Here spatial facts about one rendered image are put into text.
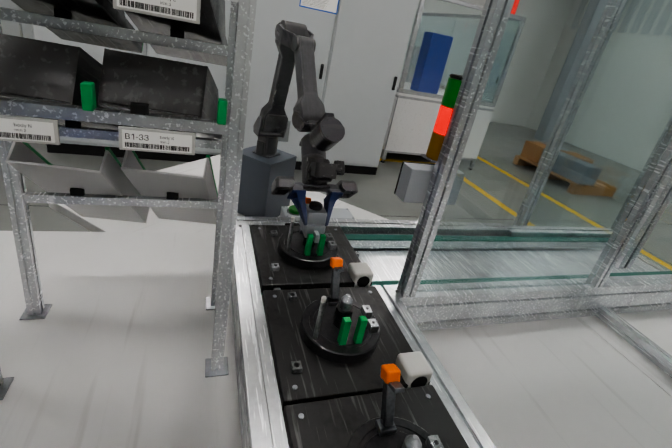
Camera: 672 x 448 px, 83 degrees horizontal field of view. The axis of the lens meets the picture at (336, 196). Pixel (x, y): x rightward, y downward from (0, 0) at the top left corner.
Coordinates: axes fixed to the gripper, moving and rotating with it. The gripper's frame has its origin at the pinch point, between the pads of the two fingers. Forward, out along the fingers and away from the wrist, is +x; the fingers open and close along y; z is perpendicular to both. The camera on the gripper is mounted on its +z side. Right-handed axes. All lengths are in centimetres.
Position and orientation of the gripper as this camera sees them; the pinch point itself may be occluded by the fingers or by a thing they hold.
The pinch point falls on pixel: (315, 210)
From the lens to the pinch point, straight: 84.1
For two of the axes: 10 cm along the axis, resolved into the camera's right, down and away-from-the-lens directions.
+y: 9.4, 0.5, 3.4
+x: 0.5, 9.6, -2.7
